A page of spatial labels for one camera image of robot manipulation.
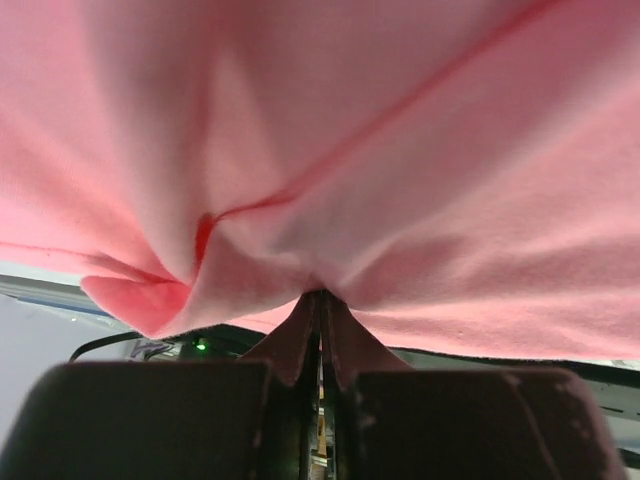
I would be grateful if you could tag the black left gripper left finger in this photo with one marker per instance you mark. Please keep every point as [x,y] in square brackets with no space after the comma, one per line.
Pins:
[248,418]

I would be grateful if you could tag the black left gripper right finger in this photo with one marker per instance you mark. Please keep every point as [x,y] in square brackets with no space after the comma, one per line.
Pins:
[392,421]

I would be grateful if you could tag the aluminium front rail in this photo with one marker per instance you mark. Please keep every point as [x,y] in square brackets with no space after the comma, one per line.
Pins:
[57,296]

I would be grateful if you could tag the pink t shirt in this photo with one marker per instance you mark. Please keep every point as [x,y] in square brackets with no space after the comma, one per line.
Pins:
[464,175]

